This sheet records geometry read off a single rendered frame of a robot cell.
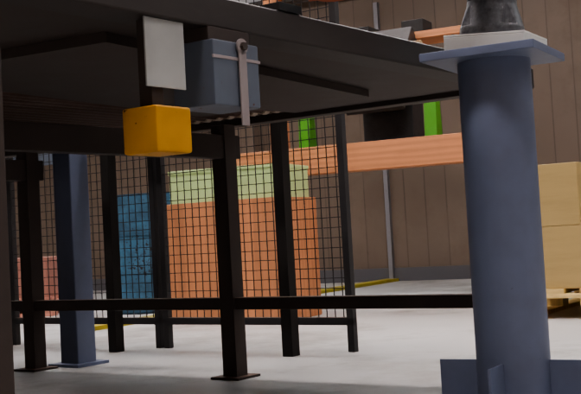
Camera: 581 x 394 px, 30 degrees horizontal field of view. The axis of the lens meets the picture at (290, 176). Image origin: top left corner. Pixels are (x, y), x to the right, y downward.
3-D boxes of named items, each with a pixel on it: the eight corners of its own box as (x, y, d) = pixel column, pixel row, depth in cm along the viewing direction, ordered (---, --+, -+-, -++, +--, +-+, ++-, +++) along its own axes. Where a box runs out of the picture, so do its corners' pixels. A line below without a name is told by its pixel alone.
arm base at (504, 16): (530, 39, 260) (529, -3, 260) (517, 31, 246) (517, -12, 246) (468, 42, 266) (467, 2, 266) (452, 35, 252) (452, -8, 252)
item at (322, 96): (368, 97, 309) (368, 90, 309) (105, 41, 204) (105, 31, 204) (201, 117, 336) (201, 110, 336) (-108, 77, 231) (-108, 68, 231)
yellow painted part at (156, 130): (193, 153, 188) (186, 18, 189) (157, 151, 181) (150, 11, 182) (159, 156, 193) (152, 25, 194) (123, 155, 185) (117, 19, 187)
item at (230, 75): (268, 126, 204) (263, 31, 205) (221, 123, 193) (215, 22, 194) (222, 132, 211) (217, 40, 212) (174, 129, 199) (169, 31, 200)
